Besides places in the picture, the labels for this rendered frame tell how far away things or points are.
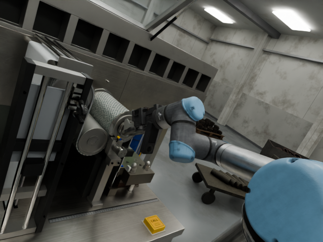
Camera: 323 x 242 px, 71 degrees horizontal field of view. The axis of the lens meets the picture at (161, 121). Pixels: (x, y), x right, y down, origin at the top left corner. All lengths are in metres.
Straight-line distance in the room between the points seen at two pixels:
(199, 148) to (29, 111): 0.46
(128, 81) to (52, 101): 0.67
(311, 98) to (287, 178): 8.42
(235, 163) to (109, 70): 0.80
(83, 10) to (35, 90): 0.54
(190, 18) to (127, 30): 11.03
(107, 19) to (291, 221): 1.03
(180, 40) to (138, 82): 10.78
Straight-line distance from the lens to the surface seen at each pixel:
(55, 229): 0.93
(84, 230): 0.95
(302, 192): 0.33
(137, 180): 1.14
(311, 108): 8.65
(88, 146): 0.92
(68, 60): 0.72
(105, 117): 0.96
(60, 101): 0.68
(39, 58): 0.81
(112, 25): 1.16
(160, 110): 0.74
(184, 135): 0.64
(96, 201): 1.06
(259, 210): 0.35
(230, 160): 0.63
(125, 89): 1.28
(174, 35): 11.82
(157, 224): 1.06
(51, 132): 0.71
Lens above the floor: 1.56
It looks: 14 degrees down
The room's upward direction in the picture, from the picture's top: 24 degrees clockwise
